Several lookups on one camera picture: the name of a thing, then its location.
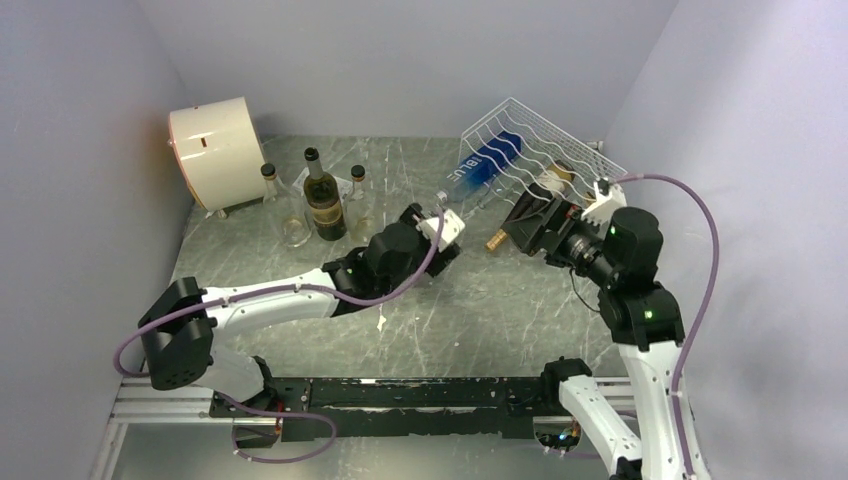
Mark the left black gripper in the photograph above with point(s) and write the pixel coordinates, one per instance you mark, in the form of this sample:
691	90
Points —
439	259

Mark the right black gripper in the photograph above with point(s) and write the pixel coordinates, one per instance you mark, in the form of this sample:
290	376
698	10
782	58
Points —
557	215

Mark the clear bottle black cap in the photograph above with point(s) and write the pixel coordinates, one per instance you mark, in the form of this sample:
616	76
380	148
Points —
361	223

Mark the clear blue label bottle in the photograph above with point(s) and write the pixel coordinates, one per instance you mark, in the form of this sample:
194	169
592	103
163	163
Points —
479	167

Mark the dark primitivo wine bottle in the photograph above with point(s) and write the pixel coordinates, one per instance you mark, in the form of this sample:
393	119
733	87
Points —
323	198

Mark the clear glass bottle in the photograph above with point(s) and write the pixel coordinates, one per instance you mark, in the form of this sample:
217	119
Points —
284	209

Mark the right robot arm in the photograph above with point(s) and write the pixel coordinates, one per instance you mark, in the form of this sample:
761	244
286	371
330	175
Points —
646	326

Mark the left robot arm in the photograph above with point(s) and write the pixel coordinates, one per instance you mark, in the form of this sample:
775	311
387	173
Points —
184	331

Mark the slim amber gold-capped bottle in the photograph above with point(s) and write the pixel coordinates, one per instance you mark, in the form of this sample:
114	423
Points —
554	179

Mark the cream cylindrical appliance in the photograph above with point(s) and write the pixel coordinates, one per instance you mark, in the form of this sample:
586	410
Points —
218	153

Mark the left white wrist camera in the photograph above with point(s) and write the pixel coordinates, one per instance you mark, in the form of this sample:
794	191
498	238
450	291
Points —
443	230

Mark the white wire wine rack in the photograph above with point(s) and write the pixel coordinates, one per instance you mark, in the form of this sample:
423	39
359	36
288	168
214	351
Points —
543	143

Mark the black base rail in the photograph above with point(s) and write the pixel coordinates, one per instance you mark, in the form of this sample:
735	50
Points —
507	406

